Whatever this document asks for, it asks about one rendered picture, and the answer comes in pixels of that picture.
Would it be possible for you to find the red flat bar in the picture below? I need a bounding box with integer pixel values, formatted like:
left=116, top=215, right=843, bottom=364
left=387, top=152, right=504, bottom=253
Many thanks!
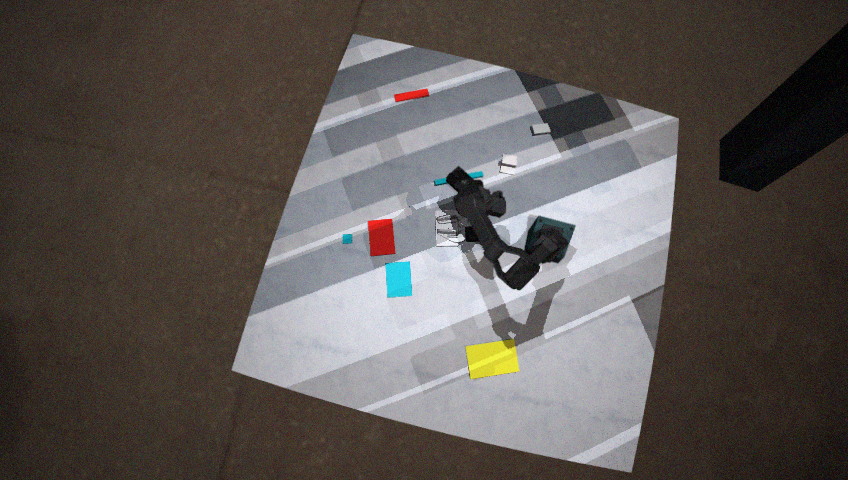
left=394, top=89, right=429, bottom=102

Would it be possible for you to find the cyan long thin bar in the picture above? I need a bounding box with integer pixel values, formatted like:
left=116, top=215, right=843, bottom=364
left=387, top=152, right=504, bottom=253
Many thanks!
left=435, top=171, right=483, bottom=186

